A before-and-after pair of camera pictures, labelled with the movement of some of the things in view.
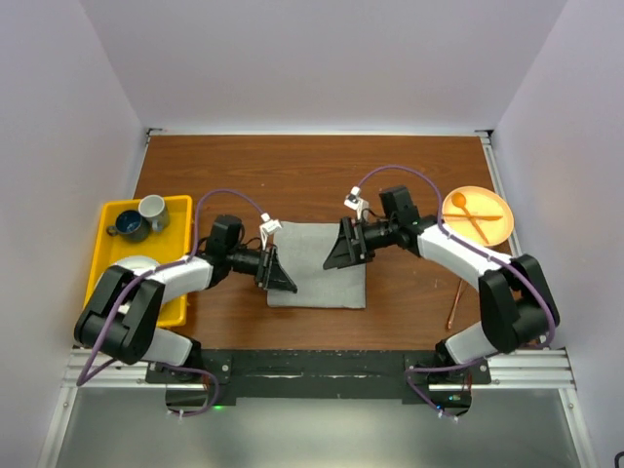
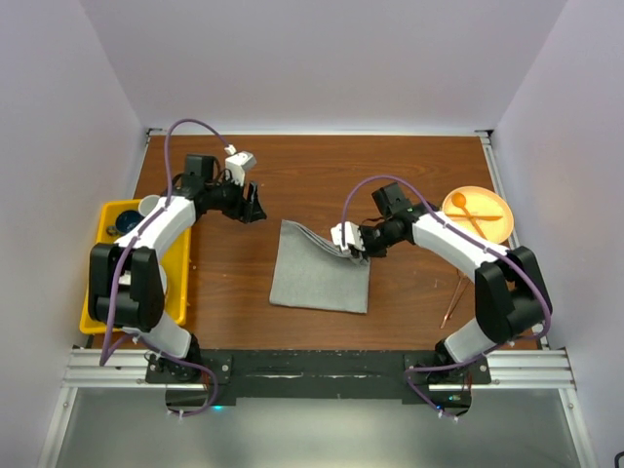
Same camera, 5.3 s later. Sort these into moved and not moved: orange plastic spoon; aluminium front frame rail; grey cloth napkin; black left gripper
Moved: black left gripper
Not moved: grey cloth napkin; aluminium front frame rail; orange plastic spoon
